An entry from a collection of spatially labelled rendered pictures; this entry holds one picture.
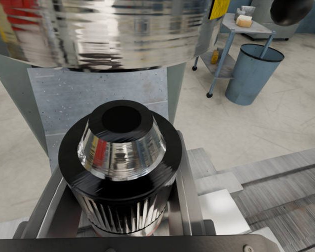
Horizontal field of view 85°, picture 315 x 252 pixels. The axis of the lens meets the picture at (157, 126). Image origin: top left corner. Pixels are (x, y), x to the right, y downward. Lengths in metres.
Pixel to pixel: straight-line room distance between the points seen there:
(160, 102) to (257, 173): 0.30
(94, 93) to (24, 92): 0.16
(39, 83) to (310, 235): 0.64
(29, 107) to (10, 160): 1.35
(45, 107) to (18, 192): 1.23
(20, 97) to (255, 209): 0.59
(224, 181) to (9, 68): 0.48
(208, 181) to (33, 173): 1.53
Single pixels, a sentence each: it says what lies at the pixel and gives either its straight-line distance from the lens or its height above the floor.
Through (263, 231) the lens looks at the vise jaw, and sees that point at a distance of 0.30.
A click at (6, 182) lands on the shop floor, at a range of 1.76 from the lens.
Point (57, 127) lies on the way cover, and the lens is 0.49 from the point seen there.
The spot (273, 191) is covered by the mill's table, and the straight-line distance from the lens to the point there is 0.49.
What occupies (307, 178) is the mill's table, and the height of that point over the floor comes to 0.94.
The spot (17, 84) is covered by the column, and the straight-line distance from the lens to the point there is 0.51.
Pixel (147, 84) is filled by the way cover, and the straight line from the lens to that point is 0.47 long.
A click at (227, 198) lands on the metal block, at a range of 0.26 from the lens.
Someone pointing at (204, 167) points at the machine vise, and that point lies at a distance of 0.36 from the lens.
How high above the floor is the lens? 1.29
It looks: 45 degrees down
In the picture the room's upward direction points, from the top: 7 degrees clockwise
